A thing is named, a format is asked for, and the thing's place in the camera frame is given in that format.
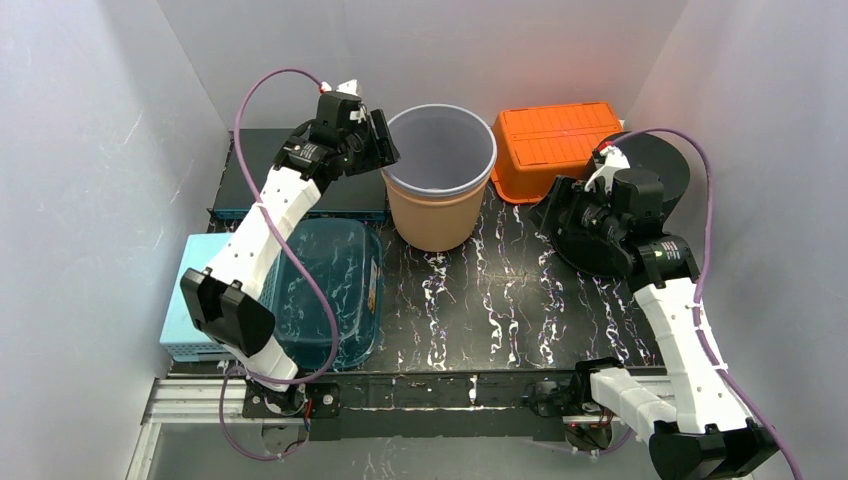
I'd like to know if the black plastic bucket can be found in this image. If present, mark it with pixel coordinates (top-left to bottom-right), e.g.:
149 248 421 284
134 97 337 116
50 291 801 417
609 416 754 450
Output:
549 133 690 282

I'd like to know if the orange plastic tray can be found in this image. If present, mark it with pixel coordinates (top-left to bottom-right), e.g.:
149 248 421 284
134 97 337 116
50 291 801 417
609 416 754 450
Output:
491 102 622 204

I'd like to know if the grey lavender plastic bucket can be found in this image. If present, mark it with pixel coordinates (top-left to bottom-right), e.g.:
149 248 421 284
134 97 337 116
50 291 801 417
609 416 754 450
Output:
382 104 497 198

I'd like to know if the tan bucket with black liner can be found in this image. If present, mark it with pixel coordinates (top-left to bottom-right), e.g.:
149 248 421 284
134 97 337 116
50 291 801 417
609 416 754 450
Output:
383 174 487 252

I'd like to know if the dark teal transparent container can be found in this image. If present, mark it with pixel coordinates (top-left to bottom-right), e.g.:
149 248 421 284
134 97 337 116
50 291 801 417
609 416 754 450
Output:
272 218 383 370

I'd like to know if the light blue perforated basket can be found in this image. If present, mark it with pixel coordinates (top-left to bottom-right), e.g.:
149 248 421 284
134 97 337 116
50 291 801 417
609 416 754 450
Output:
160 233 275 362

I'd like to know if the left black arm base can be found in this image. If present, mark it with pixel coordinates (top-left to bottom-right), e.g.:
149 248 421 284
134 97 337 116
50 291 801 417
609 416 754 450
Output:
240 376 342 462

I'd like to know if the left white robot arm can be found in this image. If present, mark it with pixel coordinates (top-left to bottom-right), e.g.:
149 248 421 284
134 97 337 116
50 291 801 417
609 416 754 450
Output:
179 91 400 392

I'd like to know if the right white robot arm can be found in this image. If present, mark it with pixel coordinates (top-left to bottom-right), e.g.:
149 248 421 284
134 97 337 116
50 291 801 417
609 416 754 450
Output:
531 168 778 479

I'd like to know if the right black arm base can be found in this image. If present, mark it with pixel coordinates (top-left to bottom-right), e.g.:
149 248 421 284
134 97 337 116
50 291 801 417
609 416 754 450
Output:
522 371 634 457

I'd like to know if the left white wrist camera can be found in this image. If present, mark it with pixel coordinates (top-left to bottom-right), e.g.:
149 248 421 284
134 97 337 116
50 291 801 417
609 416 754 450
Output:
317 79 362 119

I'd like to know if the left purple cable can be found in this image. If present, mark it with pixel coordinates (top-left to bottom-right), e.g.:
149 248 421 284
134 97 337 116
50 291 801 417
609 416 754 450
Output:
218 68 340 463

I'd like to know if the dark blue network switch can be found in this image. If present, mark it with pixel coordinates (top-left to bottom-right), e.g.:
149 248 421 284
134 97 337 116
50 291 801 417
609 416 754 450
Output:
206 127 392 223

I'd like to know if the aluminium frame rail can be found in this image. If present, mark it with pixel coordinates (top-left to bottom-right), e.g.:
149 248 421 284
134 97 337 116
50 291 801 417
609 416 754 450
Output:
122 122 757 480

